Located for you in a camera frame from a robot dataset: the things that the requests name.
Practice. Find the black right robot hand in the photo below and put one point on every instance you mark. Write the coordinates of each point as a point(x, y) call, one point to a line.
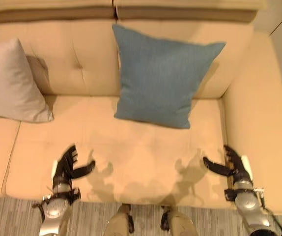
point(232, 164)

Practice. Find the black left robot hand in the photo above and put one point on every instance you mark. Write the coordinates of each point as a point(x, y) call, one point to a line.
point(66, 163)

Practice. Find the beige leather sofa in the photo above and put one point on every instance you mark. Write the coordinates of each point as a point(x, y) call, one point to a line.
point(141, 98)

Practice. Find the grey striped rug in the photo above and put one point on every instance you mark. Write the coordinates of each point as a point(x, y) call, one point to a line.
point(87, 217)

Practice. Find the grey square cushion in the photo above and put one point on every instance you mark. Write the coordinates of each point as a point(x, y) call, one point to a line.
point(9, 83)

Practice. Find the blue square cushion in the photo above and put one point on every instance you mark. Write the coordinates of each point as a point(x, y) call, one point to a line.
point(159, 78)

